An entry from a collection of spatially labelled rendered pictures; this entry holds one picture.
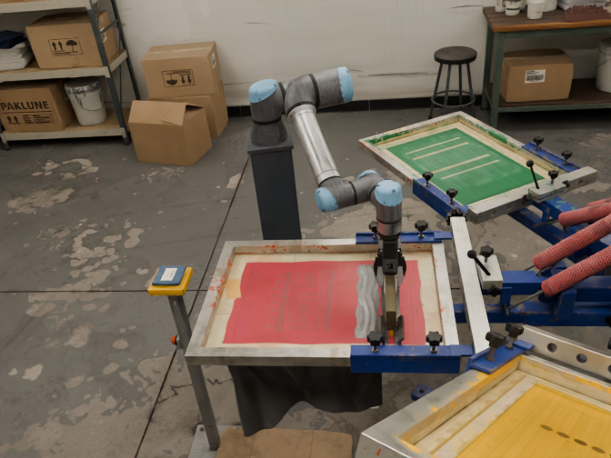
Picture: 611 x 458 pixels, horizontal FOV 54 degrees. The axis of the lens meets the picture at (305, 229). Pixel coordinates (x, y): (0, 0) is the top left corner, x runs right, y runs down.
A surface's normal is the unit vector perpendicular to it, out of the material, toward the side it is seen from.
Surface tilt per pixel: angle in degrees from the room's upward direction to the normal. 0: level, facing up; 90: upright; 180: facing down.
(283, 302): 0
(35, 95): 89
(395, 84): 90
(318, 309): 0
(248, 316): 0
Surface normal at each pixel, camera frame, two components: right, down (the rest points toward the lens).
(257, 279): -0.09, -0.83
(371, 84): -0.10, 0.56
